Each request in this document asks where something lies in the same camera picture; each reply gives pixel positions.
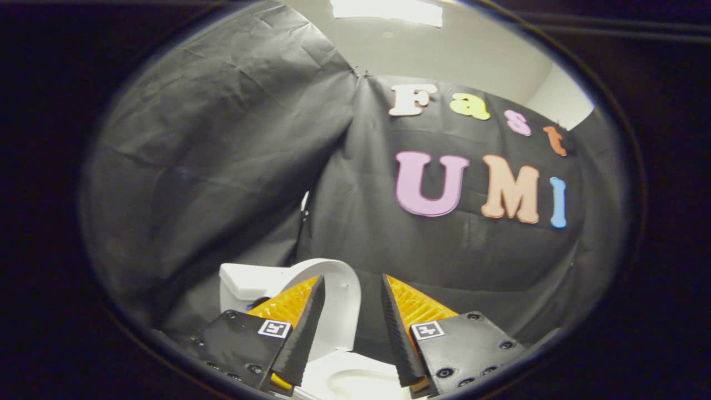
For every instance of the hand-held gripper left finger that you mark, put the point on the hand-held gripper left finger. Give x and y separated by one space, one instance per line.
303 339

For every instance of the black backdrop cloth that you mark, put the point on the black backdrop cloth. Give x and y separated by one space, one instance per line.
222 166

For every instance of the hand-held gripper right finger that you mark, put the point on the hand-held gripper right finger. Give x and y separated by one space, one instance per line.
397 339

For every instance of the white toilet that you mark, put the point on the white toilet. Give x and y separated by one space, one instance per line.
244 283

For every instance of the white toilet lid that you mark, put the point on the white toilet lid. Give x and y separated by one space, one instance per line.
341 311

